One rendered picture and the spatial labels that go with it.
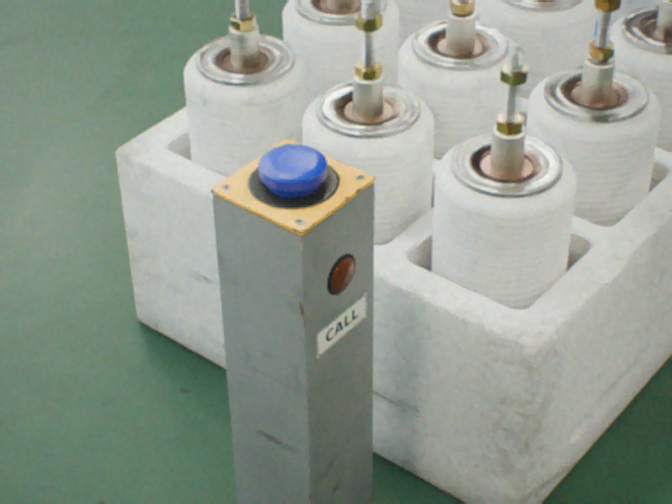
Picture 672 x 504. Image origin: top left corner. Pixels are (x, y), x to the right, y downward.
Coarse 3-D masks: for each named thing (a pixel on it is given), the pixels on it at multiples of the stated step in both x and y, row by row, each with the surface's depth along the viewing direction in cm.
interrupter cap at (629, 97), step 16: (560, 80) 100; (576, 80) 100; (624, 80) 100; (640, 80) 100; (544, 96) 99; (560, 96) 98; (576, 96) 99; (624, 96) 98; (640, 96) 98; (560, 112) 97; (576, 112) 96; (592, 112) 96; (608, 112) 96; (624, 112) 96; (640, 112) 97
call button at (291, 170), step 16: (288, 144) 80; (272, 160) 78; (288, 160) 78; (304, 160) 78; (320, 160) 78; (272, 176) 77; (288, 176) 77; (304, 176) 77; (320, 176) 78; (288, 192) 78; (304, 192) 78
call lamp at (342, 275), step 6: (348, 258) 80; (342, 264) 80; (348, 264) 80; (336, 270) 80; (342, 270) 80; (348, 270) 81; (336, 276) 80; (342, 276) 80; (348, 276) 81; (336, 282) 80; (342, 282) 81; (348, 282) 81; (336, 288) 80; (342, 288) 81
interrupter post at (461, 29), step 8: (448, 16) 103; (456, 16) 102; (464, 16) 102; (472, 16) 102; (448, 24) 103; (456, 24) 102; (464, 24) 102; (472, 24) 103; (448, 32) 103; (456, 32) 103; (464, 32) 103; (472, 32) 103; (448, 40) 104; (456, 40) 103; (464, 40) 103; (472, 40) 104; (448, 48) 104; (456, 48) 104; (464, 48) 104; (472, 48) 104
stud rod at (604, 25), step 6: (600, 12) 94; (606, 12) 94; (612, 12) 94; (600, 18) 95; (606, 18) 94; (612, 18) 95; (600, 24) 95; (606, 24) 95; (600, 30) 95; (606, 30) 95; (600, 36) 95; (606, 36) 95; (600, 42) 96; (606, 42) 96; (594, 60) 97; (600, 60) 96; (606, 60) 97
